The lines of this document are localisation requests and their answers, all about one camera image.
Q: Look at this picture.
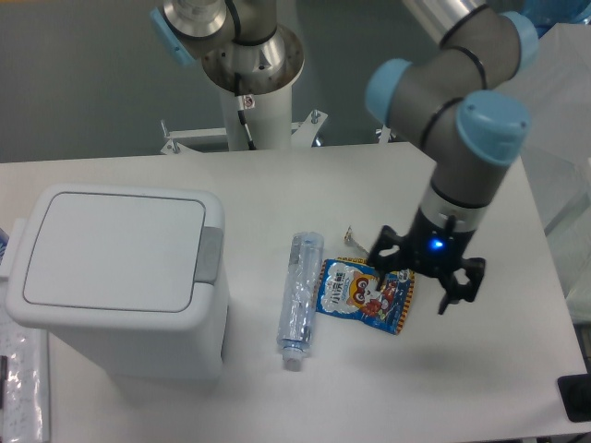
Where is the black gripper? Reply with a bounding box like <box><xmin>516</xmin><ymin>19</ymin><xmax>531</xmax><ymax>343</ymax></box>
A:
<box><xmin>367</xmin><ymin>209</ymin><xmax>487</xmax><ymax>315</ymax></box>

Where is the white plastic trash can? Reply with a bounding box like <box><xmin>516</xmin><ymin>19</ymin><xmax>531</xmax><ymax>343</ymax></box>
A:
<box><xmin>1</xmin><ymin>183</ymin><xmax>229</xmax><ymax>380</ymax></box>

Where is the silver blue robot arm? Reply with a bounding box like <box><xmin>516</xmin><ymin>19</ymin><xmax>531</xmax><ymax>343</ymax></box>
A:
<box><xmin>151</xmin><ymin>1</ymin><xmax>538</xmax><ymax>306</ymax></box>

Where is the blue snack bag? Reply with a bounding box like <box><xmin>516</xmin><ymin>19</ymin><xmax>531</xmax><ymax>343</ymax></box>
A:
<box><xmin>316</xmin><ymin>257</ymin><xmax>416</xmax><ymax>335</ymax></box>

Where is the small torn wrapper piece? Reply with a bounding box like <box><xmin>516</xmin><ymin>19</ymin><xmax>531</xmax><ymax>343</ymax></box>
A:
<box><xmin>344</xmin><ymin>225</ymin><xmax>368</xmax><ymax>257</ymax></box>

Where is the crushed clear plastic bottle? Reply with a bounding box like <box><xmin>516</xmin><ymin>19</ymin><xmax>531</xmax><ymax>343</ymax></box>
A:
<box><xmin>276</xmin><ymin>232</ymin><xmax>324</xmax><ymax>371</ymax></box>

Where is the black device at edge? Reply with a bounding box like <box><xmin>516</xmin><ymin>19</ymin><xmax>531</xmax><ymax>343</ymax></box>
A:
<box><xmin>557</xmin><ymin>374</ymin><xmax>590</xmax><ymax>423</ymax></box>

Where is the blue water jug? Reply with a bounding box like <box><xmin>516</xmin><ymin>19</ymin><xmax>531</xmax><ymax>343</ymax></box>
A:
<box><xmin>522</xmin><ymin>0</ymin><xmax>590</xmax><ymax>28</ymax></box>

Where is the white pedestal base frame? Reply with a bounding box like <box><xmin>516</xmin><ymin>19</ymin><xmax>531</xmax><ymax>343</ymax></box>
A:
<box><xmin>160</xmin><ymin>109</ymin><xmax>329</xmax><ymax>155</ymax></box>

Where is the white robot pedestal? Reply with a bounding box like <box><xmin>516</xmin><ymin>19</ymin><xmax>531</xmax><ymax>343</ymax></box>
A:
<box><xmin>201</xmin><ymin>25</ymin><xmax>305</xmax><ymax>150</ymax></box>

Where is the black cable on pedestal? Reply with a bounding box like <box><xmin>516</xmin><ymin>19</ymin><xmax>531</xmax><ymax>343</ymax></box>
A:
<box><xmin>233</xmin><ymin>73</ymin><xmax>257</xmax><ymax>150</ymax></box>

